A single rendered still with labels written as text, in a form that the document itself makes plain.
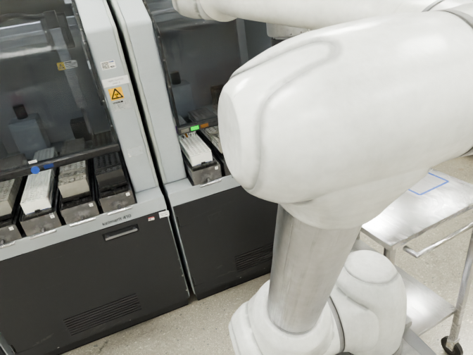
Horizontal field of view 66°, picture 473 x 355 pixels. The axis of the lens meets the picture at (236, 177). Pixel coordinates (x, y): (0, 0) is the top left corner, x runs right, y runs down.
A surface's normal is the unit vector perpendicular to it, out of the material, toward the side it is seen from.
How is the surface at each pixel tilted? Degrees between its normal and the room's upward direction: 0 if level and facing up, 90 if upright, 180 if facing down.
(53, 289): 90
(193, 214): 90
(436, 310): 0
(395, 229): 0
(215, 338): 0
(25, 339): 90
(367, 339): 91
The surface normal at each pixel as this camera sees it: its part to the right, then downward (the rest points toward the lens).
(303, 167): -0.05, 0.58
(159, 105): 0.36, 0.40
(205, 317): -0.13, -0.87
